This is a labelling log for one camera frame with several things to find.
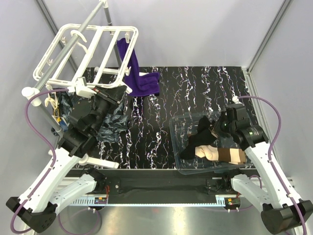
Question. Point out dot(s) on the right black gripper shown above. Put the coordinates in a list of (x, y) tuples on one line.
[(216, 127)]

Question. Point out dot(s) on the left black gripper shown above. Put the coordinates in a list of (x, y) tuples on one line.
[(113, 96)]

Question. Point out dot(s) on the black striped sock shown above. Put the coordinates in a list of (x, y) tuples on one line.
[(204, 136)]

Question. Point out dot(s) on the white plastic clip hanger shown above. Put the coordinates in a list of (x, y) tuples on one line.
[(69, 38)]

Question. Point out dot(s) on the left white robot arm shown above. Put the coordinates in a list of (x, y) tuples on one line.
[(40, 204)]

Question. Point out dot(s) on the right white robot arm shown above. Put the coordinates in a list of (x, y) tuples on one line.
[(280, 206)]

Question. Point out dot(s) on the dark leaf patterned cloth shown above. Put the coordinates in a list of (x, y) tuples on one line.
[(114, 123)]

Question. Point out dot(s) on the purple sock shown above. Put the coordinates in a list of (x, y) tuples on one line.
[(141, 85)]

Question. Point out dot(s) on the brown striped sock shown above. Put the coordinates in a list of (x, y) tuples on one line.
[(232, 155)]

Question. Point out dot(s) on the cream sock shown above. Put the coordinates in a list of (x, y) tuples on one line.
[(208, 152)]

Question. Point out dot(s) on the clear plastic bin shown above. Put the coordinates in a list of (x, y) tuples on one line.
[(181, 127)]

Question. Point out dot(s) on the black marbled mat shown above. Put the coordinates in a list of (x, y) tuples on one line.
[(159, 125)]

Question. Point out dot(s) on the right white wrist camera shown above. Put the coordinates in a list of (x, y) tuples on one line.
[(236, 100)]

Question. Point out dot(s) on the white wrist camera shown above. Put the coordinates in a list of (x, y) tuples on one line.
[(82, 89), (236, 100)]

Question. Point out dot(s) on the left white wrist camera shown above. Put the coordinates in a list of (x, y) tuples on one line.
[(82, 89)]

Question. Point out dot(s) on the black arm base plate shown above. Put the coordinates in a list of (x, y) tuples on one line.
[(166, 186)]

